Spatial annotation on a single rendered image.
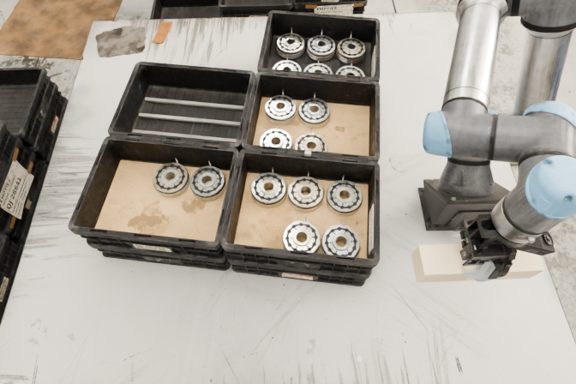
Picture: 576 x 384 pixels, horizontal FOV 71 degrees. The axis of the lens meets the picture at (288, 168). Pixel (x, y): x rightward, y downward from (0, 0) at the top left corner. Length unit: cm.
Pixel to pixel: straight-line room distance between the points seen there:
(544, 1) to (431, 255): 54
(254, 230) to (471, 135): 67
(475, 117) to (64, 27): 294
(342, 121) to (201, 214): 54
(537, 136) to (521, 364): 80
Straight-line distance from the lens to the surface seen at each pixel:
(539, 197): 63
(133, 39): 190
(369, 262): 103
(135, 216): 125
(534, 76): 109
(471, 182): 123
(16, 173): 204
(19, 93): 240
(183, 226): 119
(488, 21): 88
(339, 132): 132
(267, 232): 115
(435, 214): 129
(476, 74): 78
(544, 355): 139
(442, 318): 129
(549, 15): 99
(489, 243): 77
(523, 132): 70
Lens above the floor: 190
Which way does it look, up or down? 60 degrees down
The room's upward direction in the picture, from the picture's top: straight up
